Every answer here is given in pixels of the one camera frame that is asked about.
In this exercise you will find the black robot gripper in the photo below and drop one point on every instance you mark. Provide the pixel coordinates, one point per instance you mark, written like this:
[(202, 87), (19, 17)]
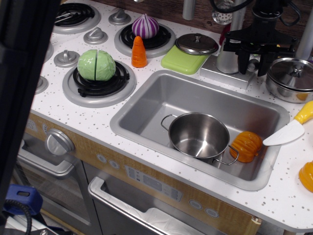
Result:
[(262, 38)]

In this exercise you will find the silver faucet lever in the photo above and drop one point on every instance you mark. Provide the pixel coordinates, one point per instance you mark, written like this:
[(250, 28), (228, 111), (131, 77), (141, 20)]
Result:
[(253, 64)]

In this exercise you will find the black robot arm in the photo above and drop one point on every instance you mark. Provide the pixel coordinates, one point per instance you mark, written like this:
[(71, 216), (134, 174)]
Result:
[(272, 5)]

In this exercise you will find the silver vertical pole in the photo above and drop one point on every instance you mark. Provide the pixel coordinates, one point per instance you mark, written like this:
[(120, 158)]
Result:
[(188, 9)]

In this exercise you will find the silver toy faucet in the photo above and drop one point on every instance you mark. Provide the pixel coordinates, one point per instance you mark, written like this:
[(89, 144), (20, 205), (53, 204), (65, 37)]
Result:
[(224, 68)]

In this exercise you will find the steel pot with lid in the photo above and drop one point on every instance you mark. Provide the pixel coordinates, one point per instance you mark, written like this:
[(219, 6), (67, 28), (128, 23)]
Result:
[(291, 80)]

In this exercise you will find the metal strainer ladle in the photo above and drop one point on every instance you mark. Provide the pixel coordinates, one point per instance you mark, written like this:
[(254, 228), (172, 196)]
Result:
[(222, 18)]

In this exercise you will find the silver pole right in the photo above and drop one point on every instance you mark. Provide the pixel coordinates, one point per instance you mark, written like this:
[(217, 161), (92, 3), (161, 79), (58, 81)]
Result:
[(306, 43)]

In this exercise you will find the steel pot lid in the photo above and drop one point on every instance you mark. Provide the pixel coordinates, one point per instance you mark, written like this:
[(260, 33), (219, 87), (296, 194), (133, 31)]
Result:
[(197, 44)]

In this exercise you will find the green cutting board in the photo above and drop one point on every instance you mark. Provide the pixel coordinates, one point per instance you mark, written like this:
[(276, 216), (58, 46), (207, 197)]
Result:
[(179, 61)]

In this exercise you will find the grey toy sink basin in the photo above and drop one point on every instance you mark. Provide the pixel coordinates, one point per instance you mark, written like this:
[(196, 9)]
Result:
[(166, 92)]

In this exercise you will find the white yellow toy knife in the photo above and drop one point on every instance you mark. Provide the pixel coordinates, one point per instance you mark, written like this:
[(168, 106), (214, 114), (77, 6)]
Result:
[(292, 130)]

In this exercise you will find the orange pumpkin half in sink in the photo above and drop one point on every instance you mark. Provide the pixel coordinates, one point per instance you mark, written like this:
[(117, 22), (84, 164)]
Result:
[(247, 144)]

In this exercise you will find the steel pot in sink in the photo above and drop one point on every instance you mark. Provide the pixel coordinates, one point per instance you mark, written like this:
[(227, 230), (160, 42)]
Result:
[(198, 135)]

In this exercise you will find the purple toy onion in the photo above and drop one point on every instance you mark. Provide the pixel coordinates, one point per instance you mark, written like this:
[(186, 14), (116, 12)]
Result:
[(145, 26)]

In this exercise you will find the orange toy carrot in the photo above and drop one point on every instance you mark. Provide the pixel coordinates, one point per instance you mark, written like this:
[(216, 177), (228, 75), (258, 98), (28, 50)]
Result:
[(139, 58)]

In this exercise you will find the yellow pepper toy half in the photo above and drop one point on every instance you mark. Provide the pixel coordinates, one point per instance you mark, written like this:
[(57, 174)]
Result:
[(306, 176)]

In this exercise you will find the back right stove burner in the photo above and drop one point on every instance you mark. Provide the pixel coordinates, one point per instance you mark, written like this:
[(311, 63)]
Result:
[(155, 47)]

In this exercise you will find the stove burner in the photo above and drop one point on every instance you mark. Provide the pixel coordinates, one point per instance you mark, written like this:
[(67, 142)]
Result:
[(75, 18), (155, 47), (99, 94)]

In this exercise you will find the silver stove knob top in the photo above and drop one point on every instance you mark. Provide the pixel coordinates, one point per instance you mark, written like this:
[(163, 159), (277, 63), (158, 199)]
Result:
[(120, 17)]

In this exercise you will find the silver stove knob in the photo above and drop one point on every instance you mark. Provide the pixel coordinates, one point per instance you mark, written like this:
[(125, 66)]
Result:
[(66, 59), (95, 37), (120, 17)]

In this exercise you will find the green toy cabbage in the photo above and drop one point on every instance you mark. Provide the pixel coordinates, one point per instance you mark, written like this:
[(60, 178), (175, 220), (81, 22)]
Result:
[(96, 65)]

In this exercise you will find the silver stove knob middle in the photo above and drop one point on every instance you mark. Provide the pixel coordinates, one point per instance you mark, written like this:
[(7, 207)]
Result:
[(95, 37)]

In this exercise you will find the front stove burner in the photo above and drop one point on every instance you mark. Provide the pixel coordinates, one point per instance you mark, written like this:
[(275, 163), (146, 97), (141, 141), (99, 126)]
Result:
[(99, 94)]

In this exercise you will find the silver stove knob lower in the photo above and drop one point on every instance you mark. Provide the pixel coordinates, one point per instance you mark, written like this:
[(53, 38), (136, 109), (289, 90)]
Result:
[(66, 59)]

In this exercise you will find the back left stove burner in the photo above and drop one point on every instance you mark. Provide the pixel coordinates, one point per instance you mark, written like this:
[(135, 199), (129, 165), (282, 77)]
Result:
[(75, 18)]

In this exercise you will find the silver oven dial knob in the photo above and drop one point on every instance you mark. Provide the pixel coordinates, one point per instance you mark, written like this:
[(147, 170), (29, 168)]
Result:
[(57, 143)]

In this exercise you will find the blue clamp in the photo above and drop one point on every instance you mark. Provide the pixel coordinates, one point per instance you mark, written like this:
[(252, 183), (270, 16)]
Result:
[(26, 196)]

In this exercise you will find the silver dishwasher door handle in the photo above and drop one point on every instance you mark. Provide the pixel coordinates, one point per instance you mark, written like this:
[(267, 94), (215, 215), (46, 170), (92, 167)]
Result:
[(120, 218)]

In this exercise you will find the silver oven door handle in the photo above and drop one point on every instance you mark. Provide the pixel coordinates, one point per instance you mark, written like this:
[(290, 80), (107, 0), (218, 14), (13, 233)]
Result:
[(60, 171)]

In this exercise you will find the black foreground frame post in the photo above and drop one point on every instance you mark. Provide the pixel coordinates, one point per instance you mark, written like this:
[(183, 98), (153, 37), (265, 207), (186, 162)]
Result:
[(25, 31)]

